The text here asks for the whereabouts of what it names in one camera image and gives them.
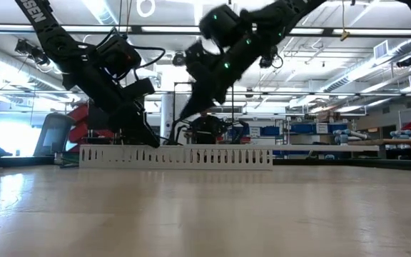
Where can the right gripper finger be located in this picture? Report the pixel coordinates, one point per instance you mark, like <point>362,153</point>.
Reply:
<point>202,101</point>

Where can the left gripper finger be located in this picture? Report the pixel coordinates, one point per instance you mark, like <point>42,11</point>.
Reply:
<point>137,90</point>
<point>134,125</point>

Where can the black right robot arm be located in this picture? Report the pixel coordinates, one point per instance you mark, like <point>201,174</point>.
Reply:
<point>280,14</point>

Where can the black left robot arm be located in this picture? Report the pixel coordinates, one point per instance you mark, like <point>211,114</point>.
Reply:
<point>48,32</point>

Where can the person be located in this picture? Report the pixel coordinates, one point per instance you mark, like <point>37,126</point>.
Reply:
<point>207,130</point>

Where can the red cart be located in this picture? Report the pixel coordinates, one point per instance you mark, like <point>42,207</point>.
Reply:
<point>78,114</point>

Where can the white pillar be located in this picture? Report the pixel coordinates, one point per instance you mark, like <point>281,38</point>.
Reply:
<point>166,118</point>

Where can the grey chair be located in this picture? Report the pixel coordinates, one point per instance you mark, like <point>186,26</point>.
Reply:
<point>54,135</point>

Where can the black ceiling device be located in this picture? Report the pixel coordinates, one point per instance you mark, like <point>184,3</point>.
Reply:
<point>30,51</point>

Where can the blue storage bin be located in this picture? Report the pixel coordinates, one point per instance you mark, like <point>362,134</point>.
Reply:
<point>337,128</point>
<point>302,128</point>

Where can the grey pipe roll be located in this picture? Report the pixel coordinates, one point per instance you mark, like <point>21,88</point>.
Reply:
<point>409,134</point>
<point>351,135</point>

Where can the white ceiling vent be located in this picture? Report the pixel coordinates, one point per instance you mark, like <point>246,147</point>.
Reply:
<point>380,50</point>

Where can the black ceiling speaker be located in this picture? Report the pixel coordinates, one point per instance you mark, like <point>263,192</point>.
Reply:
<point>404,62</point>

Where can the wooden bench top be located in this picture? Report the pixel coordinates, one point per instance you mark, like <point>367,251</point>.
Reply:
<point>398,142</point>

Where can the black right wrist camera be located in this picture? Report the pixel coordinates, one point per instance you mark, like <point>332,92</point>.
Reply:
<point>196,60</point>

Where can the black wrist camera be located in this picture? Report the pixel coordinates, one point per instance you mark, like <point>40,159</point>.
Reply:
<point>118,55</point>
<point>196,60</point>

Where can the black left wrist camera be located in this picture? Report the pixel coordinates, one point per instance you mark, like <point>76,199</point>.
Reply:
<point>118,55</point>

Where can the black overhead camera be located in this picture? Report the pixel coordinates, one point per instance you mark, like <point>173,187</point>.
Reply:
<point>178,59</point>

